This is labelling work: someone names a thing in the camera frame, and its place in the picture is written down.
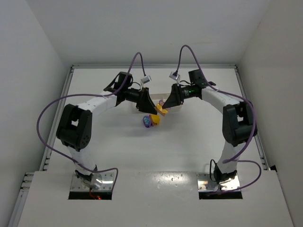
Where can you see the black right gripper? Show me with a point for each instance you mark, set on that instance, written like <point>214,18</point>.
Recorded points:
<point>176,94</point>

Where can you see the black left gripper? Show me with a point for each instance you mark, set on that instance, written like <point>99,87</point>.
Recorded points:
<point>142,100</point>

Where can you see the yellow lego plate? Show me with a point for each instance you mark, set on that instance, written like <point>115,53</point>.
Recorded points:
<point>161,110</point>

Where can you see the yellow round lego brick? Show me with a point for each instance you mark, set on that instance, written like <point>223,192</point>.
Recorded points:
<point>156,119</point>

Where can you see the purple round flower lego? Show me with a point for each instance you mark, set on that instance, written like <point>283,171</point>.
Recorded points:
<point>147,121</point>

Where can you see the brown lego plate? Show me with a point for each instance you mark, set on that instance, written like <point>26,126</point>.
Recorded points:
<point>151,119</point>

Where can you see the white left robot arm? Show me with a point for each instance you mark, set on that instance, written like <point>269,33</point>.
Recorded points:
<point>76,122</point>

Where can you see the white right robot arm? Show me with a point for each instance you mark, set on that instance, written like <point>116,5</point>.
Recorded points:
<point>237,125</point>

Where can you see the white divided sorting tray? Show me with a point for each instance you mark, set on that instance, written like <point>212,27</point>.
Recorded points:
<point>156,98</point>

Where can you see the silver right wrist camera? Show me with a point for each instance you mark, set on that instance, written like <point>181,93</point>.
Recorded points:
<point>174,75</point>

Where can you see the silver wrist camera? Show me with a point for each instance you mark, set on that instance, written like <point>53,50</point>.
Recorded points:
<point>174,75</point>
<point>145,79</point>

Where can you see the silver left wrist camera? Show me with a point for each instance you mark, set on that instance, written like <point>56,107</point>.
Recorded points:
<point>145,79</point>

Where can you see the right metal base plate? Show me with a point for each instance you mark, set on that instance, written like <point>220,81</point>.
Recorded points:
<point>206,185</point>

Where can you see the metal base plate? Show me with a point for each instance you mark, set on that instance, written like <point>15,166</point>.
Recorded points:
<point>206,185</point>
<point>101,182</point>

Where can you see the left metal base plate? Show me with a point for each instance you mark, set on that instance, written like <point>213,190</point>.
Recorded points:
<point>101,182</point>

